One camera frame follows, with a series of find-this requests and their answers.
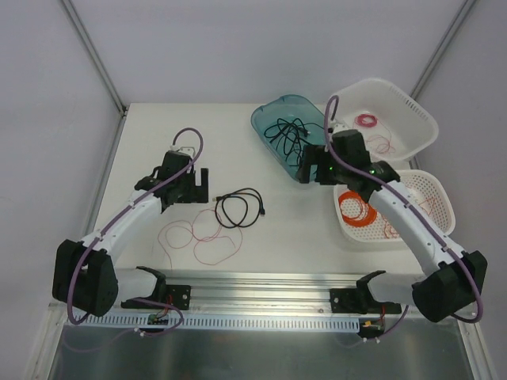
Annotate white slotted cable duct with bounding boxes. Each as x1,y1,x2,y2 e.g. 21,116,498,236
82,313,360,333

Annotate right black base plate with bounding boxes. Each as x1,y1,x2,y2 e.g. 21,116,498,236
329,287,402,315

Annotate orange wire coil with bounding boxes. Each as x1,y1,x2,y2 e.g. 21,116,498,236
338,190,377,228

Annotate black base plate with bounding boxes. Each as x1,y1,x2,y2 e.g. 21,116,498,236
329,287,402,315
120,283,192,310

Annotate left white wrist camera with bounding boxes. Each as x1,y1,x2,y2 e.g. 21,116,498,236
170,145,196,158

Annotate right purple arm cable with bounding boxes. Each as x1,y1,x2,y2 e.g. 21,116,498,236
323,96,485,344

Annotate thin pink red wire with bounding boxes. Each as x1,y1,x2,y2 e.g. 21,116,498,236
157,208,243,270

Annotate pink wire coil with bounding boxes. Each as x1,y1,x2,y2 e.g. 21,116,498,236
353,113,379,129

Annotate black cables in tray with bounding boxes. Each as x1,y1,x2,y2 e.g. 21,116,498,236
264,117,332,175

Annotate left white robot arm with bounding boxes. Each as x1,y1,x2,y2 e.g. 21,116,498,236
51,151,209,317

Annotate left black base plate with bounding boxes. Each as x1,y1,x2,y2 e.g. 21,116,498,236
120,283,192,310

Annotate white solid plastic basket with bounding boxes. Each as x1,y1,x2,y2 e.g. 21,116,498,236
330,78,439,162

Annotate white perforated plastic basket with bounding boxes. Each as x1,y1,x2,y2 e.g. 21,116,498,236
334,169,456,245

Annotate thin orange wire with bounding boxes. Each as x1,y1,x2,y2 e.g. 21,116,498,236
382,177,439,241

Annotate aluminium mounting rail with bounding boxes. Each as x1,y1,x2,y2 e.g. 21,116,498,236
49,268,476,320

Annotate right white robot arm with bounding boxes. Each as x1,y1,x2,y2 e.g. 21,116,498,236
297,130,488,324

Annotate teal transparent plastic tray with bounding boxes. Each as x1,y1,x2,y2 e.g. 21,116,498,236
250,95,338,184

